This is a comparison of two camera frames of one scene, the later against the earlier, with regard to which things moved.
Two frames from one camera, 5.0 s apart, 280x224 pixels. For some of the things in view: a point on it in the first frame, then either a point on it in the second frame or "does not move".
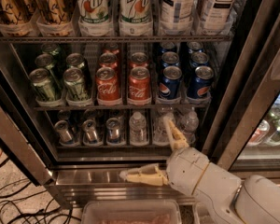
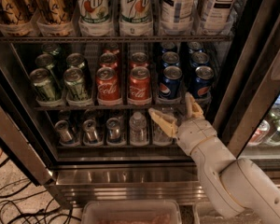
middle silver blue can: [90, 133] does not move
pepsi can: [169, 87] does not move
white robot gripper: [186, 169] → [196, 133]
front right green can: [75, 84] does not move
